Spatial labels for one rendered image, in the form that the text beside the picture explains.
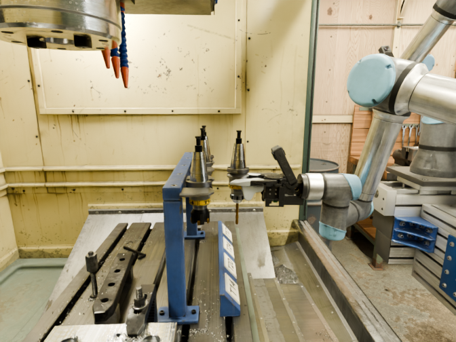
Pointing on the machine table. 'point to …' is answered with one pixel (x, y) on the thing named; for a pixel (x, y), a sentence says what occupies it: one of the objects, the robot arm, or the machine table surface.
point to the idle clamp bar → (106, 312)
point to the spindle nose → (62, 23)
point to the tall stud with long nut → (92, 271)
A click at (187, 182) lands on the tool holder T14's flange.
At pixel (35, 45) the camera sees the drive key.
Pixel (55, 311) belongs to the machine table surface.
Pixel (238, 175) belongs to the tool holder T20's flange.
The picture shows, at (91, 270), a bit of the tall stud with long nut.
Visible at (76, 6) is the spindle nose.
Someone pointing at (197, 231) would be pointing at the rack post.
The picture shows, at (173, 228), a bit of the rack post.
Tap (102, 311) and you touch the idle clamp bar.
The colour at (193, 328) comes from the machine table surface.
